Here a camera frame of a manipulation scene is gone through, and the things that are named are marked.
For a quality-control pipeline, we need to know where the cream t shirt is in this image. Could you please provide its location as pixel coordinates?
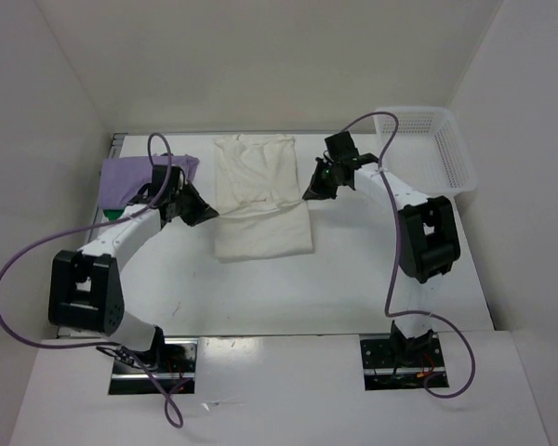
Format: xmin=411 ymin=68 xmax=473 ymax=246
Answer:
xmin=214 ymin=134 xmax=313 ymax=262

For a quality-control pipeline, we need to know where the lavender t shirt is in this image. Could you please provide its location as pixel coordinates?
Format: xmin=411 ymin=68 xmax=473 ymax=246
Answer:
xmin=108 ymin=154 xmax=200 ymax=210

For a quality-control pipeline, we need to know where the green t shirt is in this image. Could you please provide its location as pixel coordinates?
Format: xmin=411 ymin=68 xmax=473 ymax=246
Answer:
xmin=102 ymin=209 xmax=124 ymax=221

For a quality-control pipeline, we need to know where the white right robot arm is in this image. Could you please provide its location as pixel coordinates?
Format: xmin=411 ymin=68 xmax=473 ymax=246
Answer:
xmin=303 ymin=155 xmax=460 ymax=365

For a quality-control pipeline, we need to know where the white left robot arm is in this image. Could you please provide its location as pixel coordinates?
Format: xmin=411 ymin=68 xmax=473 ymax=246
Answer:
xmin=48 ymin=181 xmax=219 ymax=372

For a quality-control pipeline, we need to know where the white plastic basket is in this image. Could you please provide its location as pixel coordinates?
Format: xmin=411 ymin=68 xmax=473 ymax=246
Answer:
xmin=374 ymin=106 xmax=478 ymax=197

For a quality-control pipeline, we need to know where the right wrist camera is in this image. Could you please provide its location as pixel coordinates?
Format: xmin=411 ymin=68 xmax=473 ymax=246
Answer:
xmin=325 ymin=131 xmax=360 ymax=163

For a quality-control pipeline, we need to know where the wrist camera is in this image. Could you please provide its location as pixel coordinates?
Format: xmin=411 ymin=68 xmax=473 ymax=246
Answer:
xmin=148 ymin=164 xmax=185 ymax=205
xmin=325 ymin=131 xmax=360 ymax=163

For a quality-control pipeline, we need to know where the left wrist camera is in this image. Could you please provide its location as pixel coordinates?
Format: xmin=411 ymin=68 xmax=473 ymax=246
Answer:
xmin=148 ymin=164 xmax=185 ymax=205

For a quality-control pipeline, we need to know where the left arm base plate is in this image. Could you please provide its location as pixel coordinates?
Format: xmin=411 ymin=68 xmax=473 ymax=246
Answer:
xmin=96 ymin=337 xmax=198 ymax=396

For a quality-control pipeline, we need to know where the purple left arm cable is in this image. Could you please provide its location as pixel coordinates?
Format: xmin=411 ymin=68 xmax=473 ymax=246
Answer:
xmin=0 ymin=133 xmax=187 ymax=428

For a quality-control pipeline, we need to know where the aluminium table edge rail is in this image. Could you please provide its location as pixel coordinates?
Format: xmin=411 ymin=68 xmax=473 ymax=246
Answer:
xmin=55 ymin=133 xmax=127 ymax=338

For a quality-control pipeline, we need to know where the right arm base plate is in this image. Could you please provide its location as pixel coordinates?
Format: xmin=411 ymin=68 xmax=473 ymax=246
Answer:
xmin=360 ymin=334 xmax=449 ymax=391

